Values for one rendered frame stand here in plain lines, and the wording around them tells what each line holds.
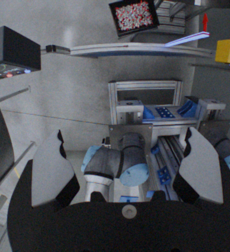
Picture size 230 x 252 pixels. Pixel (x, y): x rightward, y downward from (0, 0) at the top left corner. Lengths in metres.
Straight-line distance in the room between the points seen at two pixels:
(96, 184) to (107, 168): 0.07
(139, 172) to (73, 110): 1.49
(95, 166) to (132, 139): 0.22
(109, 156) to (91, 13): 1.55
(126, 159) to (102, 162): 0.09
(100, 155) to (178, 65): 1.51
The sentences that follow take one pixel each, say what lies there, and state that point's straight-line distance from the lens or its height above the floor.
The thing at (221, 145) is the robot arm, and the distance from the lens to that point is 0.72.
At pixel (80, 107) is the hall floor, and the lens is 1.73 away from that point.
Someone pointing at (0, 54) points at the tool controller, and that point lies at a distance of 0.44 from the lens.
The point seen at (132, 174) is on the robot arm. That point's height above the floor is 1.27.
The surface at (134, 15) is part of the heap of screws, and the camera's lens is 0.74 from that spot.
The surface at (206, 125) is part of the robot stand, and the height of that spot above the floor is 1.04.
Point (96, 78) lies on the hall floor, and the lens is 1.58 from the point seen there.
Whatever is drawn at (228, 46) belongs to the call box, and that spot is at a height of 1.06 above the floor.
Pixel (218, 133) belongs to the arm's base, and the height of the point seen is 1.09.
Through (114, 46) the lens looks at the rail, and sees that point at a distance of 0.70.
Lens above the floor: 1.54
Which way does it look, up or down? 61 degrees down
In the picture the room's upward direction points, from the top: 176 degrees counter-clockwise
